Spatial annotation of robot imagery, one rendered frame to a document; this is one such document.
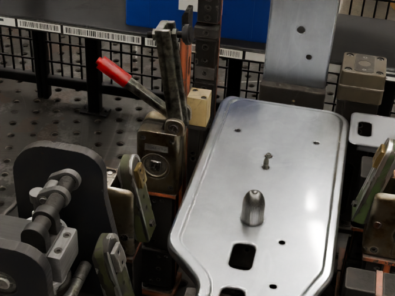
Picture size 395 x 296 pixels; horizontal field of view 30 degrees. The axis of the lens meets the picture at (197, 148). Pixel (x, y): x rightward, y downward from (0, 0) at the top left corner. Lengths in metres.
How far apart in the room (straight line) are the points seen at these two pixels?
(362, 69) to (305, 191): 0.31
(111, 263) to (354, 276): 0.33
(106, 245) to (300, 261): 0.28
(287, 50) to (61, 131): 0.65
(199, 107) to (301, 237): 0.29
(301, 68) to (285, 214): 0.37
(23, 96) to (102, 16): 0.46
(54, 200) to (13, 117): 1.05
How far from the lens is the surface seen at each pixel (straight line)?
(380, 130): 1.27
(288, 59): 1.34
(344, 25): 1.54
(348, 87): 1.32
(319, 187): 1.11
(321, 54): 1.33
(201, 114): 1.18
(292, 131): 1.23
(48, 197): 0.79
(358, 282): 0.99
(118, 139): 1.72
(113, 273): 0.86
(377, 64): 1.34
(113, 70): 1.10
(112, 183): 0.98
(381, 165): 1.03
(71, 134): 1.74
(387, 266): 1.14
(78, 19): 1.51
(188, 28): 1.04
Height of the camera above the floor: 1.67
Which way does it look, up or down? 35 degrees down
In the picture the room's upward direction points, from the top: 3 degrees clockwise
